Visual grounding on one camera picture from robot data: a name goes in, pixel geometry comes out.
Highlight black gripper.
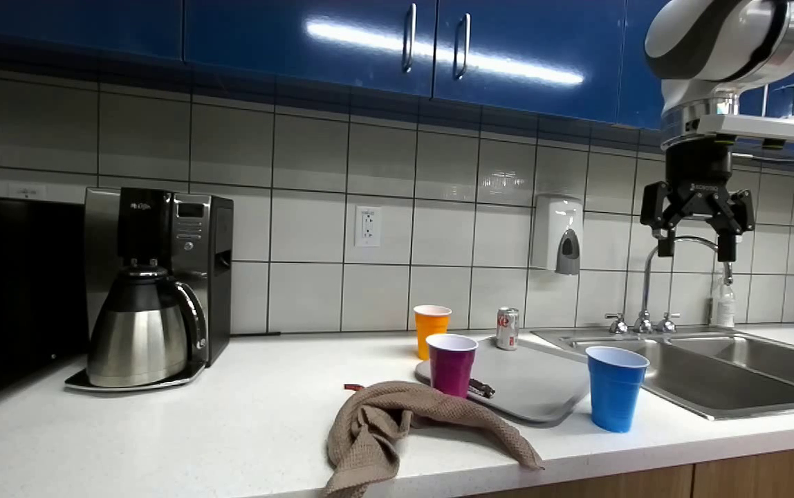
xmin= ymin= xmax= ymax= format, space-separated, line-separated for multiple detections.
xmin=638 ymin=137 xmax=754 ymax=262

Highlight blue plastic cup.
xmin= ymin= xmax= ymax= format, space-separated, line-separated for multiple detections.
xmin=587 ymin=346 xmax=648 ymax=431

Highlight purple plastic cup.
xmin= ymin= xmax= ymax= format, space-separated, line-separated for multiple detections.
xmin=425 ymin=332 xmax=476 ymax=399

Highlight orange plastic cup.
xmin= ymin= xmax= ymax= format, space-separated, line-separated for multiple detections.
xmin=412 ymin=303 xmax=451 ymax=360

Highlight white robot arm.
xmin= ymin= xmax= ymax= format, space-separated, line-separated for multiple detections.
xmin=638 ymin=0 xmax=794 ymax=262

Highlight grey plastic tray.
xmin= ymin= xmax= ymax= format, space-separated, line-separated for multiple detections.
xmin=412 ymin=332 xmax=595 ymax=426

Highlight clear soap bottle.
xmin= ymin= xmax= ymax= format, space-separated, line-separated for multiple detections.
xmin=708 ymin=269 xmax=733 ymax=325

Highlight chrome sink faucet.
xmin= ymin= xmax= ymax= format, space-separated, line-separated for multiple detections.
xmin=602 ymin=231 xmax=739 ymax=336

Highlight stainless steel double sink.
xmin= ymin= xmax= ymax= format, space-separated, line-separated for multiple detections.
xmin=552 ymin=332 xmax=794 ymax=421

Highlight white soap dispenser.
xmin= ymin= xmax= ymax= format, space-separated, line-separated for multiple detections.
xmin=531 ymin=197 xmax=584 ymax=273

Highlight silver soda can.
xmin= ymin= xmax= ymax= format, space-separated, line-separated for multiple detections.
xmin=494 ymin=306 xmax=520 ymax=352

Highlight blue upper cabinets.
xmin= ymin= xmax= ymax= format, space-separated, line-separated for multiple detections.
xmin=0 ymin=0 xmax=670 ymax=126

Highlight wooden lower cabinet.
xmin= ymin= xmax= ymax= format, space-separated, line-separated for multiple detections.
xmin=476 ymin=450 xmax=794 ymax=498

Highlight red black pen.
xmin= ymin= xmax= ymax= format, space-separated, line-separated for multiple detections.
xmin=341 ymin=378 xmax=494 ymax=399

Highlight brown cloth towel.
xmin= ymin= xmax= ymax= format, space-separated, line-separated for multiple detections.
xmin=323 ymin=381 xmax=542 ymax=498

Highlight black steel coffee maker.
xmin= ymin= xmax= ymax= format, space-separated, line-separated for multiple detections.
xmin=67 ymin=187 xmax=231 ymax=393

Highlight steel coffee carafe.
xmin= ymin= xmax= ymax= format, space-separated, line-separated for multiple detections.
xmin=86 ymin=271 xmax=204 ymax=390

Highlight black microwave oven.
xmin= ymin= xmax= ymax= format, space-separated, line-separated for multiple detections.
xmin=0 ymin=197 xmax=87 ymax=390

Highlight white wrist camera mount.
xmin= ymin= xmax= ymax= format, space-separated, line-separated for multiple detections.
xmin=661 ymin=99 xmax=794 ymax=146

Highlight white wall outlet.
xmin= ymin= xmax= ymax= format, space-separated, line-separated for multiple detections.
xmin=353 ymin=204 xmax=381 ymax=248

